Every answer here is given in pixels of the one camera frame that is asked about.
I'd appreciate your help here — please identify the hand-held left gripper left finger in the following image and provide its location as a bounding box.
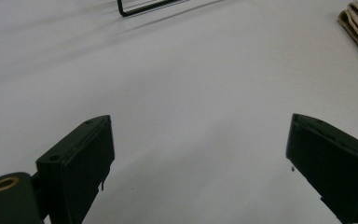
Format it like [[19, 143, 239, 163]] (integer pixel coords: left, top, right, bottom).
[[35, 114, 116, 224]]

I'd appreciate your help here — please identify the black wire rack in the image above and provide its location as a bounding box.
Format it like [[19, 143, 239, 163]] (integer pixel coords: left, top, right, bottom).
[[117, 0, 189, 18]]

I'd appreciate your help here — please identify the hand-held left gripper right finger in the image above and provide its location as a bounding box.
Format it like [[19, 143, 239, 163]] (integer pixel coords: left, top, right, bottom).
[[285, 113, 358, 224]]

